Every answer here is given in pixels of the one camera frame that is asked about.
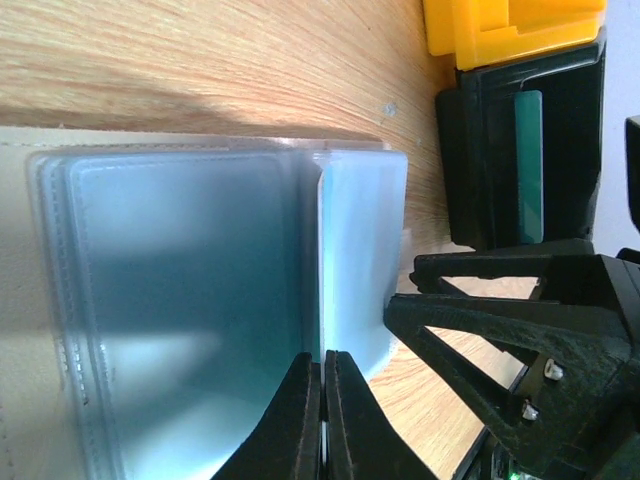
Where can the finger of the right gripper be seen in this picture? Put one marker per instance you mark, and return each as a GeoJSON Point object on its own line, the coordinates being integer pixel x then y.
{"type": "Point", "coordinates": [567, 271]}
{"type": "Point", "coordinates": [537, 374]}

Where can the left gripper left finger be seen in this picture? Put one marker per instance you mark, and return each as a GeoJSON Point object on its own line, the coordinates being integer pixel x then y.
{"type": "Point", "coordinates": [285, 444]}

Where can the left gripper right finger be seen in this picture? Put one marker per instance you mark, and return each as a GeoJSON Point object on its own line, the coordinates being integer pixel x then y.
{"type": "Point", "coordinates": [361, 442]}

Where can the beige card holder wallet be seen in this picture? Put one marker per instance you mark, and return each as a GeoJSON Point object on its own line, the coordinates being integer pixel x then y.
{"type": "Point", "coordinates": [155, 288]}

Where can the black bin with teal cards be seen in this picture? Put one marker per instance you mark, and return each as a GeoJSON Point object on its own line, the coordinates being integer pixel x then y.
{"type": "Point", "coordinates": [476, 128]}

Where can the teal cards stack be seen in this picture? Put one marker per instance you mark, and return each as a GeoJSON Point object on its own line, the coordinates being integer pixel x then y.
{"type": "Point", "coordinates": [530, 165]}

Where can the yellow bin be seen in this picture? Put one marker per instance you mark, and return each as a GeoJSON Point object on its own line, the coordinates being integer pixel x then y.
{"type": "Point", "coordinates": [478, 33]}

